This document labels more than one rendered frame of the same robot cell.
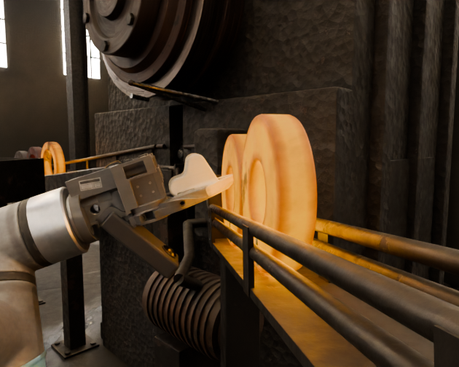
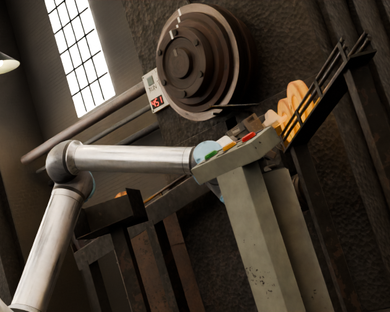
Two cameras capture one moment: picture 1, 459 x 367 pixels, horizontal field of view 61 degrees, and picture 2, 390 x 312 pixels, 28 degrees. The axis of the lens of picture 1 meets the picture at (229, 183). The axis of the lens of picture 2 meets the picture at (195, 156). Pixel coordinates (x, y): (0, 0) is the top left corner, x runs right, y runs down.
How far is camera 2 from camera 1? 2.13 m
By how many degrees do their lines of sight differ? 15
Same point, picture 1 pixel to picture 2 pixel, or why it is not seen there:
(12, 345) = not seen: hidden behind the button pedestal
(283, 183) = (301, 93)
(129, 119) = (194, 143)
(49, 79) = not seen: outside the picture
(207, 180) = (277, 117)
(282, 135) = (297, 83)
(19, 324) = not seen: hidden behind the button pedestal
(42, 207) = (223, 140)
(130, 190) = (251, 127)
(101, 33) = (177, 88)
